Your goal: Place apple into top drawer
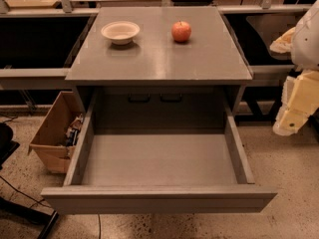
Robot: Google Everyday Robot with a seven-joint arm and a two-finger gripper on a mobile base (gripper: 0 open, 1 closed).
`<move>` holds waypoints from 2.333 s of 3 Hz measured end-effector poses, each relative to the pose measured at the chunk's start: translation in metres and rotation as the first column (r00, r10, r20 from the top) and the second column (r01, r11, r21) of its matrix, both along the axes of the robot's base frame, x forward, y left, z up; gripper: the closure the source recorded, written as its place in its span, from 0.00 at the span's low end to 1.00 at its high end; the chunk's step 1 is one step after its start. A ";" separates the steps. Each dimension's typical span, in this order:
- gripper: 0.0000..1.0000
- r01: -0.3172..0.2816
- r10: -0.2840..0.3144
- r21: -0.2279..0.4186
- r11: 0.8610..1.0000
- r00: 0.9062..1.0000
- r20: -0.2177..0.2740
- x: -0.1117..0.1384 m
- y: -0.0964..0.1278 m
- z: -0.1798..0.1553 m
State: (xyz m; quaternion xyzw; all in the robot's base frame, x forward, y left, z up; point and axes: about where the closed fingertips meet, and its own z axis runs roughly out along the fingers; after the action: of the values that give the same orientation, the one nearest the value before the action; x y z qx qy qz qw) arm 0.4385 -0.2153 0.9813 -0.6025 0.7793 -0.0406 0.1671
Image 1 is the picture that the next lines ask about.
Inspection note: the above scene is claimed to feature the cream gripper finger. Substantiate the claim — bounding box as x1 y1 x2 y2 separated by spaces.
269 27 295 54
273 70 319 136

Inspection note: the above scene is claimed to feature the red apple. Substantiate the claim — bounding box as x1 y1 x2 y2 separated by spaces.
171 21 191 43

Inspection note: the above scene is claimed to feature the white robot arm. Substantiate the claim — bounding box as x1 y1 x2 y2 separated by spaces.
270 9 319 136

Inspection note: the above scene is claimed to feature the open grey top drawer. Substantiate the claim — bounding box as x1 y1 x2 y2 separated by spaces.
42 90 277 214

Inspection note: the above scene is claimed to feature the grey drawer cabinet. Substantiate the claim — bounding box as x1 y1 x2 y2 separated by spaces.
67 7 251 134

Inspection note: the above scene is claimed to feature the white paper bowl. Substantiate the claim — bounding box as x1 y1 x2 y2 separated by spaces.
101 21 140 45

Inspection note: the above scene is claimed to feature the cardboard box with clutter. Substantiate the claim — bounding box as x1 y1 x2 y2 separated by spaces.
29 91 81 173

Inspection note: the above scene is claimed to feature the black chair base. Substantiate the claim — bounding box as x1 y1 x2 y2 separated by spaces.
0 122 60 239

